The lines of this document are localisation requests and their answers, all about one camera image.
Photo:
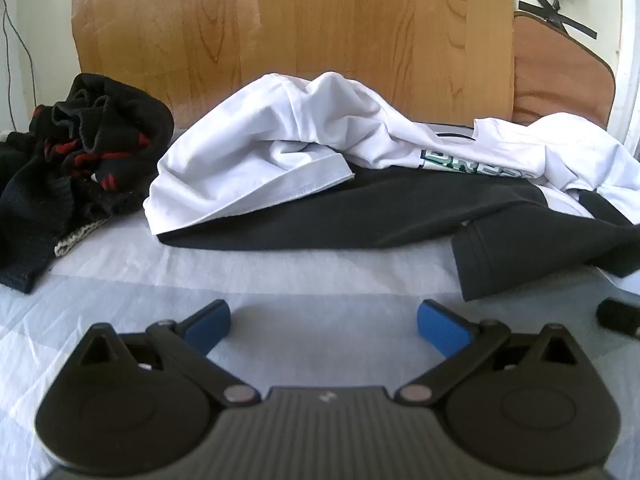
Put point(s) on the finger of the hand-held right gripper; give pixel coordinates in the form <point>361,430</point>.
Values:
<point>620,316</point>

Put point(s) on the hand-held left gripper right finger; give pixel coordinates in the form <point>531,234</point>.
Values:
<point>442,327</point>

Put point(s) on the white printed T-shirt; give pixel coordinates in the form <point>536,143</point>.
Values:
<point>320,125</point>

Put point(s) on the light blue bed sheet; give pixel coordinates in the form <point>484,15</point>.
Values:
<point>280,285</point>

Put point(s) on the black and red knit garment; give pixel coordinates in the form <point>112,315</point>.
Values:
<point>85,155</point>

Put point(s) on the wooden headboard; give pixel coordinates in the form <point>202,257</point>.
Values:
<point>300,30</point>

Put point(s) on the black T-shirt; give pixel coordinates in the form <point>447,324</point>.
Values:
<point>360,210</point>

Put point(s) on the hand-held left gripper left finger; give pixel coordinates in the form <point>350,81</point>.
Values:
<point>209,324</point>

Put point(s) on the cream knitted cloth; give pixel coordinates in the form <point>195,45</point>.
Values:
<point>75,237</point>

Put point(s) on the brown cushion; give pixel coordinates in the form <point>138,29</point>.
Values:
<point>560,70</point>

